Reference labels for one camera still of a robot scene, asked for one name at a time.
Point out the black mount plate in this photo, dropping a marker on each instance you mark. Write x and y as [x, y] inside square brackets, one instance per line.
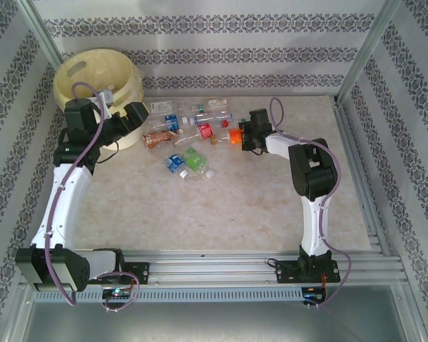
[139, 272]
[285, 272]

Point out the right controller board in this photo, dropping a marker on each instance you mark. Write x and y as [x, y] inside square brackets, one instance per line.
[312, 295]

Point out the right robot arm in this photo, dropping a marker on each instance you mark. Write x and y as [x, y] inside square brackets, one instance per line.
[314, 228]

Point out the controller board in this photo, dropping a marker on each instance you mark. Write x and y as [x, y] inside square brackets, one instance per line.
[312, 295]
[117, 293]

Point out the left black mount plate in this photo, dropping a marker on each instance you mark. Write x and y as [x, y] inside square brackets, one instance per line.
[139, 272]

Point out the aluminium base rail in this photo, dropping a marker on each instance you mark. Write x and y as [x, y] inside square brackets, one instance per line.
[214, 267]

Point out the blue label plastic bottle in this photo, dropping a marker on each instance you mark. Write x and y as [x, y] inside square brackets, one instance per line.
[174, 162]
[171, 122]

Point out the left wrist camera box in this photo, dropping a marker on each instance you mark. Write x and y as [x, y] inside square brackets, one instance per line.
[107, 97]

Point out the left controller board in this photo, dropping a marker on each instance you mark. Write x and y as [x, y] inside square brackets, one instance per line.
[117, 293]

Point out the red label plastic bottle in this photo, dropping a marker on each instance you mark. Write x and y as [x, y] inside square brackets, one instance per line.
[205, 130]

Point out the brown label plastic bottle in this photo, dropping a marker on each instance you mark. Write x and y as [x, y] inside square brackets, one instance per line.
[157, 139]

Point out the white ribbed plastic bin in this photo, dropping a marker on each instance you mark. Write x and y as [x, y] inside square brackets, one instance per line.
[132, 141]

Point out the clear bluish plastic bottle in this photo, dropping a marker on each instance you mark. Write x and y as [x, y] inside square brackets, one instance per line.
[214, 115]

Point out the green label clear bottle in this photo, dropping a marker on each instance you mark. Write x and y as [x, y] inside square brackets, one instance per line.
[193, 160]

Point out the right black mount plate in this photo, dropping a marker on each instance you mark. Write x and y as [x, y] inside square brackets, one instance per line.
[285, 272]

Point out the orange plastic bottle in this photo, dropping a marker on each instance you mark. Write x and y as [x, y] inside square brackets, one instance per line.
[236, 137]

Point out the grey metal sheet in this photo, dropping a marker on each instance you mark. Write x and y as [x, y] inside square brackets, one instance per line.
[214, 324]

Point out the aluminium side rail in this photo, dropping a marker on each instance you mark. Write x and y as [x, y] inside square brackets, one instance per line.
[362, 178]

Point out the clear bottle green band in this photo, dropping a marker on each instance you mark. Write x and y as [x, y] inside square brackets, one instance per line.
[199, 107]

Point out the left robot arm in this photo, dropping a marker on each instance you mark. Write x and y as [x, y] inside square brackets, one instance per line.
[67, 206]

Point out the aluminium frame post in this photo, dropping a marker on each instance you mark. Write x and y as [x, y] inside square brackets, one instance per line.
[45, 33]
[368, 50]

